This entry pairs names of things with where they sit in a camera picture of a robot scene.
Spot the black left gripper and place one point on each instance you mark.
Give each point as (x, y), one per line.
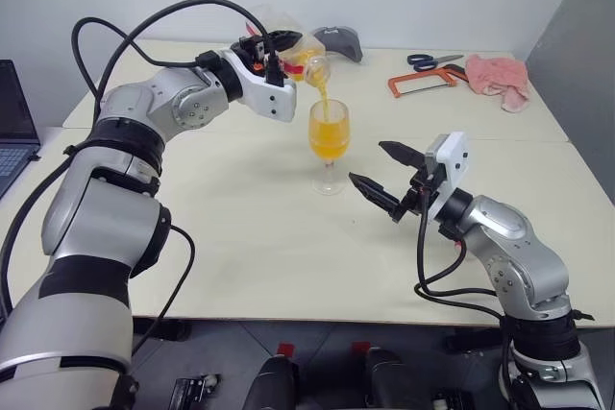
(252, 52)

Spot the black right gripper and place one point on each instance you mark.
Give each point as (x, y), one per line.
(418, 194)

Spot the dark grey laptop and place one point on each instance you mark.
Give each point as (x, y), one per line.
(12, 107)

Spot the red tag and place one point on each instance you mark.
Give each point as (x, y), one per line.
(286, 348)
(361, 347)

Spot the grey partition panel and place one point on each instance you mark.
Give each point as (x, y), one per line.
(576, 59)

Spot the pink cloth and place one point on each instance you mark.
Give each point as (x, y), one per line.
(497, 75)

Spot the clear wine glass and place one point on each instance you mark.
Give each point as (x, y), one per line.
(329, 134)

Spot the black caster bracket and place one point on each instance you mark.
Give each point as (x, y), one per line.
(192, 391)

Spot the grey curved plastic shell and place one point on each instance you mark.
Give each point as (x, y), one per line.
(343, 42)

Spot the clear bottle with orange drink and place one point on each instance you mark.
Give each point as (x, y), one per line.
(307, 52)

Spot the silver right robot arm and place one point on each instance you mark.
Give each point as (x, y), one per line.
(509, 237)

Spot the orange hacksaw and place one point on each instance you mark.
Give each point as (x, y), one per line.
(397, 87)

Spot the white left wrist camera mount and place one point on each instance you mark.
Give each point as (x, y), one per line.
(269, 100)

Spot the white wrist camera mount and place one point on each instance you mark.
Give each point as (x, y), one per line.
(269, 100)
(456, 155)

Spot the dark rounded shape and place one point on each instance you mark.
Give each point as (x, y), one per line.
(274, 383)

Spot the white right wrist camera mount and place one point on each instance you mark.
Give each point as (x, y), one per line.
(456, 155)

